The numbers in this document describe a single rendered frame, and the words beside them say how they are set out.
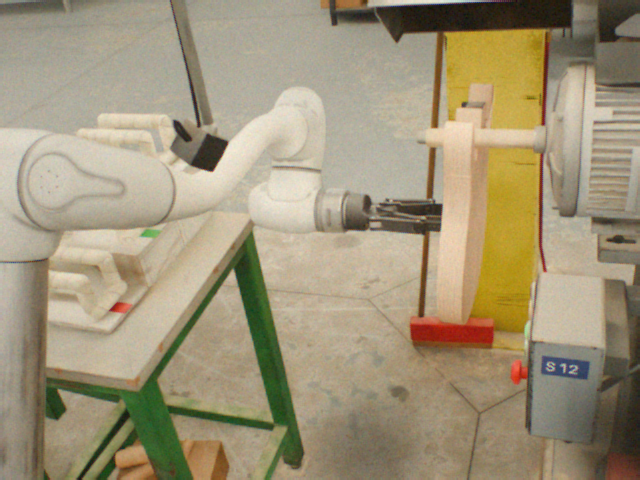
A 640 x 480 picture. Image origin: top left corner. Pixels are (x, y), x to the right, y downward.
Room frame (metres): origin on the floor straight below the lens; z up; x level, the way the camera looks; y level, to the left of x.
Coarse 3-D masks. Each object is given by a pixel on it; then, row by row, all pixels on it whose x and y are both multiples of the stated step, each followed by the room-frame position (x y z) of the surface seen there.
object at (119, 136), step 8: (88, 128) 1.50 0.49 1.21; (80, 136) 1.49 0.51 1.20; (88, 136) 1.48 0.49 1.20; (96, 136) 1.47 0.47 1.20; (104, 136) 1.46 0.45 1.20; (112, 136) 1.45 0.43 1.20; (120, 136) 1.44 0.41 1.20; (128, 136) 1.43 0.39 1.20; (136, 136) 1.42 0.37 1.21; (144, 136) 1.42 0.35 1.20
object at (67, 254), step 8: (64, 248) 1.26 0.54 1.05; (72, 248) 1.25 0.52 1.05; (80, 248) 1.25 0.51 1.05; (56, 256) 1.25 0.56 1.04; (64, 256) 1.24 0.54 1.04; (72, 256) 1.23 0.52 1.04; (80, 256) 1.22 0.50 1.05; (88, 256) 1.22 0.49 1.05; (96, 256) 1.21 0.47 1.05; (104, 256) 1.20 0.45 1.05; (112, 256) 1.22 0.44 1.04; (96, 264) 1.21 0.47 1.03
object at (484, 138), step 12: (432, 132) 1.08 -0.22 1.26; (444, 132) 1.07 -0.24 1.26; (480, 132) 1.05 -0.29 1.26; (492, 132) 1.04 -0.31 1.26; (504, 132) 1.03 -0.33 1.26; (516, 132) 1.03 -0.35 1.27; (528, 132) 1.02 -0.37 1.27; (432, 144) 1.07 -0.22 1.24; (480, 144) 1.04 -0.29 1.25; (492, 144) 1.03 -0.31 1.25; (504, 144) 1.02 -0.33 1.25; (516, 144) 1.02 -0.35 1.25; (528, 144) 1.01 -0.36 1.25
